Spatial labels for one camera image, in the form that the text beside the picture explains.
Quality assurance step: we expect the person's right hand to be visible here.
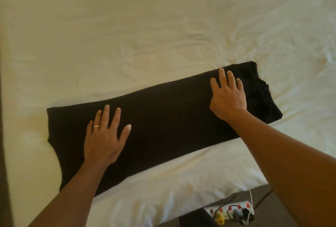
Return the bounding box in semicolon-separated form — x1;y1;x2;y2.
209;68;248;122

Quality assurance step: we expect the person's left hand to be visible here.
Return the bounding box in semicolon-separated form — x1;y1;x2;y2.
83;104;132;168

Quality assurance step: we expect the black t-shirt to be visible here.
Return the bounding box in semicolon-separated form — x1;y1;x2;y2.
46;61;284;197

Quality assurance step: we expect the person's right forearm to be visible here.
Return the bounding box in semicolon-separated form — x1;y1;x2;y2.
228;110;336;227

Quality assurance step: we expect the person's left forearm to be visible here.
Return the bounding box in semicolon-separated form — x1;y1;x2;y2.
29;160;108;227

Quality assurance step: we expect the person's right leg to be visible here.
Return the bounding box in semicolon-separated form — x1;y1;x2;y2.
178;208;218;227

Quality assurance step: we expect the white power strip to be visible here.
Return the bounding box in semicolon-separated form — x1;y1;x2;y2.
204;200;256;226

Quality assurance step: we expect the white bed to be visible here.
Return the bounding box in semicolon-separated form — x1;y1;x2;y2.
0;0;336;227

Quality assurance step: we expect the thin white cord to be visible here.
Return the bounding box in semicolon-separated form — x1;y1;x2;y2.
246;188;255;222

